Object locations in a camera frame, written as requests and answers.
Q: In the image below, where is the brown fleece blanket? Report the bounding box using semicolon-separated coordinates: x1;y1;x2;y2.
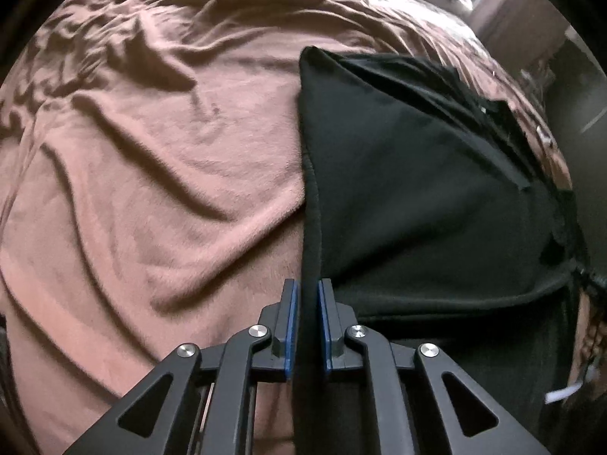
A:
0;0;577;455

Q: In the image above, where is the black sweater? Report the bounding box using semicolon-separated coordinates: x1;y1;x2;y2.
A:
291;46;593;455

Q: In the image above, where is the beige curtain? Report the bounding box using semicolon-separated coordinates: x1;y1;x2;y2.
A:
467;0;570;72

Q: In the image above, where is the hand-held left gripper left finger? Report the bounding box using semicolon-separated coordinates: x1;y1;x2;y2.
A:
61;279;300;455

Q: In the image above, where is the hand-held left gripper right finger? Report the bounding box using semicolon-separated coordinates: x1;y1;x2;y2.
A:
318;279;551;455

